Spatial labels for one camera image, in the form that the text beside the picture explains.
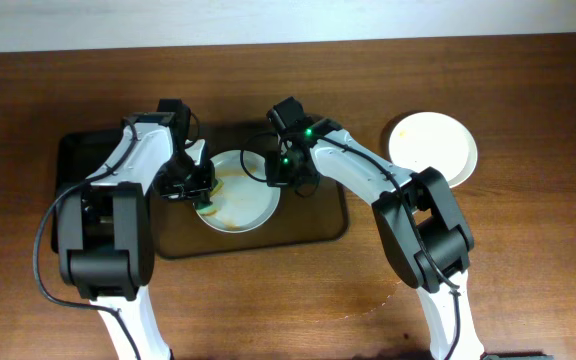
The small black tray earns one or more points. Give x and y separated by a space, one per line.
79 155

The dark object at bottom edge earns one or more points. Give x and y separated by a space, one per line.
518 356

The light green top plate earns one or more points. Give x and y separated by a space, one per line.
243 203

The pink white plate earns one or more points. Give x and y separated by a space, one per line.
470 165

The pale green plate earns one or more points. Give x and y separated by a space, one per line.
429 139

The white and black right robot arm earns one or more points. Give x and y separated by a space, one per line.
424 234

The large brown tray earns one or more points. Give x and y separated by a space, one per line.
180 233

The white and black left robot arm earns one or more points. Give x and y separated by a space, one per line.
104 237

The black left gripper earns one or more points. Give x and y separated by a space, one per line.
188 185

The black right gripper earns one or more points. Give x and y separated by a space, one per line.
278 171

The yellow green sponge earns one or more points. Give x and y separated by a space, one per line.
204 206

